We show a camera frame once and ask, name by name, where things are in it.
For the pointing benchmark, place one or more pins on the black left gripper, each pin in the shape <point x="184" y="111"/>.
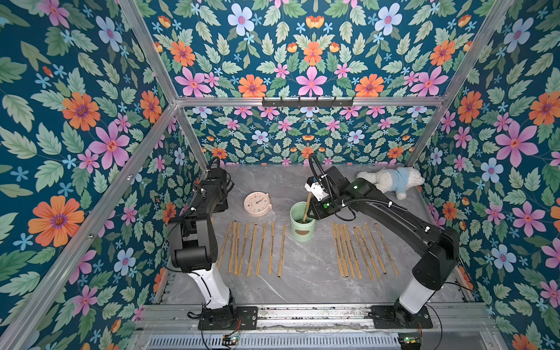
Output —
<point x="224" y="207"/>

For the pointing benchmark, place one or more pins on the tan paper straw thirteenth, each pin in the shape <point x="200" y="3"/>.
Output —
<point x="362" y="251"/>

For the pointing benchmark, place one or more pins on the tan paper straw fifteenth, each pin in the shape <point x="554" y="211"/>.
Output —
<point x="376" y="250"/>

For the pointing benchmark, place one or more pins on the tan paper straw eleventh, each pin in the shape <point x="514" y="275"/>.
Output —
<point x="348" y="253"/>

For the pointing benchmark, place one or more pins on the tan paper straw sixteenth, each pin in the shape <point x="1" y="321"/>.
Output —
<point x="386" y="249"/>

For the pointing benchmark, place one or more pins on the tan paper straw fourteenth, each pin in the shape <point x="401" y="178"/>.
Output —
<point x="369" y="252"/>

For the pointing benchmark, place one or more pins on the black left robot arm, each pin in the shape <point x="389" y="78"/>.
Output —
<point x="192" y="241"/>

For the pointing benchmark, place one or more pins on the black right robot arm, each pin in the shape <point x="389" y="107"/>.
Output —
<point x="336" y="185"/>

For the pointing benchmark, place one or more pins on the bundle of paper straws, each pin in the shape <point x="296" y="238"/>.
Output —
<point x="307" y="208"/>

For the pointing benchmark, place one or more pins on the light green metal cup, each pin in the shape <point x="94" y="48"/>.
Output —
<point x="301" y="227"/>

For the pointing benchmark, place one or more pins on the round beige kitchen timer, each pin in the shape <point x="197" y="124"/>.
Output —
<point x="257" y="204"/>

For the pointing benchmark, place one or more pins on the white plush toy blue shirt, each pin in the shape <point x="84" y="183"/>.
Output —
<point x="398" y="180"/>

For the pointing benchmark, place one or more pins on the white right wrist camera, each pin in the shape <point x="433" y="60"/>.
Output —
<point x="313" y="187"/>

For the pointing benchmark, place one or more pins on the black wall hook rail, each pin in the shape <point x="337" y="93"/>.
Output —
<point x="298" y="102"/>

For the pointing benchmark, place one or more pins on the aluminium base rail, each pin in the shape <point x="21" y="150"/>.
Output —
<point x="322" y="326"/>

